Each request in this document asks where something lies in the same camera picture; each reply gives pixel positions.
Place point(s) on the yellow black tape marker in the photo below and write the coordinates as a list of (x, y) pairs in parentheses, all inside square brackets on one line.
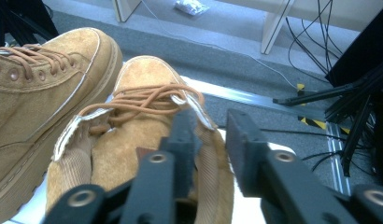
[(314, 123), (300, 87)]

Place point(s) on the black metal stand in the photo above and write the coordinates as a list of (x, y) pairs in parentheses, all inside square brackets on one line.
[(21, 18), (351, 93)]

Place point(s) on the grey two-tier shoe rack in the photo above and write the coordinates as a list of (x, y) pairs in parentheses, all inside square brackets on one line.
[(245, 208)]

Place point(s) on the clear plastic bag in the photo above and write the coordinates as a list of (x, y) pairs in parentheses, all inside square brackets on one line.
[(191, 6)]

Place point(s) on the aluminium floor rail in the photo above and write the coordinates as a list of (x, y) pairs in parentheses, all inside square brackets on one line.
[(337, 155), (258, 98)]

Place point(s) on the black curtain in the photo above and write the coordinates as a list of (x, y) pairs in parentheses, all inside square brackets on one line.
[(364, 53)]

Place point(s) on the tan suede boot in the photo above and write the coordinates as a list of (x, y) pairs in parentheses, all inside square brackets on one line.
[(40, 109), (133, 143)]

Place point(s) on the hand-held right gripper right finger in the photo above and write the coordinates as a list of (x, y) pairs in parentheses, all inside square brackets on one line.
[(273, 186)]

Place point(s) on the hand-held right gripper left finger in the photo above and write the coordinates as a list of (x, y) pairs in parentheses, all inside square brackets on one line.
[(155, 186)]

